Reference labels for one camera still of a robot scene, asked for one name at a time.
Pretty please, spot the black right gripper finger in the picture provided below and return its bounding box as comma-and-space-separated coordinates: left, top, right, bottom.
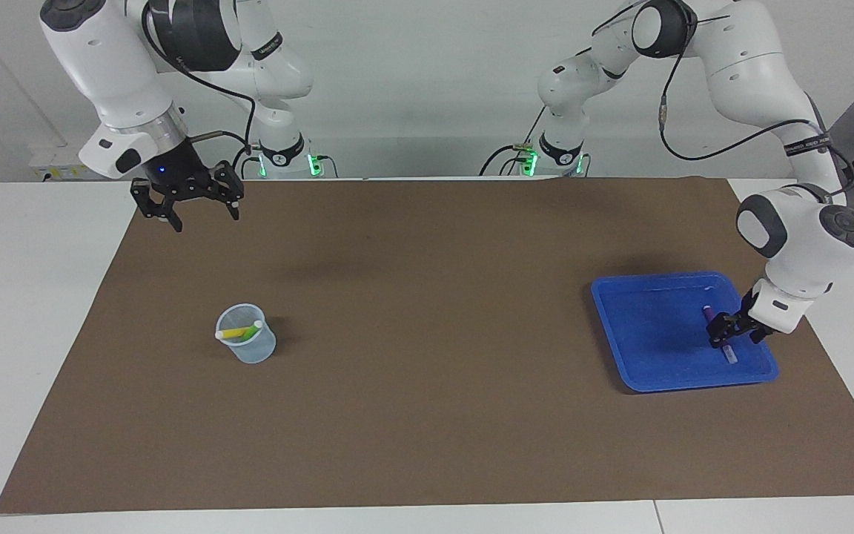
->
130, 180, 185, 234
208, 163, 245, 222

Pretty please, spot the purple marker pen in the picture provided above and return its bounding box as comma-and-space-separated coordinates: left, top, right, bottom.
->
701, 304, 738, 364

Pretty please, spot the blue plastic tray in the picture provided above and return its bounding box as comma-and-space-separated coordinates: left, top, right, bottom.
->
591, 271, 780, 393

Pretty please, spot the white power strip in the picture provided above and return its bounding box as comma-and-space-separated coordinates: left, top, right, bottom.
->
29, 143, 96, 182

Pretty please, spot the translucent plastic cup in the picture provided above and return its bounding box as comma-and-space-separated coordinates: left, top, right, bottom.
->
215, 303, 277, 365

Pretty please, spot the brown table mat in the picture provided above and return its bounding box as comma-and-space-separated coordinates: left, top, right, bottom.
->
0, 177, 854, 515

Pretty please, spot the black base cable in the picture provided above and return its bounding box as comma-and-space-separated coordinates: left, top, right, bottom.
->
479, 104, 550, 177
231, 142, 265, 180

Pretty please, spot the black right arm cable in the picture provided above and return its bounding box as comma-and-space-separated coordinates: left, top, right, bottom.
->
142, 0, 257, 175

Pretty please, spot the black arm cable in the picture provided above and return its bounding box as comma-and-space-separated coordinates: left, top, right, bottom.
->
590, 0, 854, 208
142, 0, 257, 175

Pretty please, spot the black left arm strap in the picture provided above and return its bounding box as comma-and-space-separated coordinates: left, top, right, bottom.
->
783, 132, 833, 158

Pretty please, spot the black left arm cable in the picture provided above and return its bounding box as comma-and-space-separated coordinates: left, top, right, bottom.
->
590, 0, 854, 208

